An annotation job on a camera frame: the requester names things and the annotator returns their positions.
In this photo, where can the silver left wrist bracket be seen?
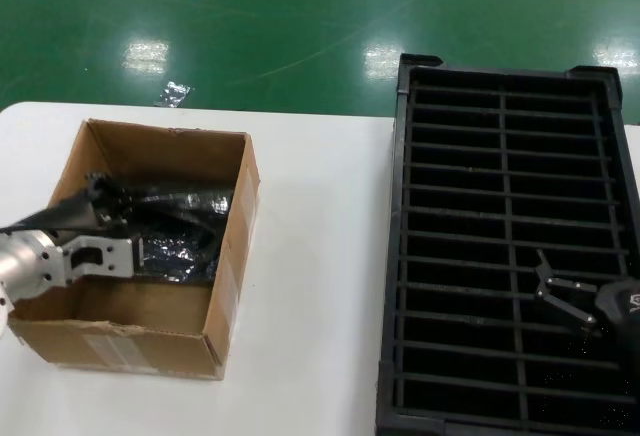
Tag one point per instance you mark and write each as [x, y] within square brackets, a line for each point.
[100, 256]

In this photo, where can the black slotted plastic container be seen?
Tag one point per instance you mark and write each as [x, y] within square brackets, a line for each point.
[505, 156]

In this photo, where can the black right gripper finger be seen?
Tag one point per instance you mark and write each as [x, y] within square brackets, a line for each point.
[565, 308]

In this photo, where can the brown cardboard box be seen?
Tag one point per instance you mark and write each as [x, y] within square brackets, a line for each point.
[125, 346]

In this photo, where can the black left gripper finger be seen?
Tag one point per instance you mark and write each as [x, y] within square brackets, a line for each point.
[100, 183]
[116, 213]

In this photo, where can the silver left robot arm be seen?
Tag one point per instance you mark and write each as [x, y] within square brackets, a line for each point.
[20, 256]

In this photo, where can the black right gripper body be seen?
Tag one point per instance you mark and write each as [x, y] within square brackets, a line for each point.
[620, 306]

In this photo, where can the crumpled foil scrap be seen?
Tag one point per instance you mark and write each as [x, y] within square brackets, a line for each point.
[172, 95]

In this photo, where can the grey antistatic plastic bag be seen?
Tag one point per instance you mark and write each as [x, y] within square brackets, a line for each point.
[200, 203]

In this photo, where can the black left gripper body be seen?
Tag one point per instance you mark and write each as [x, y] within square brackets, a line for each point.
[65, 211]

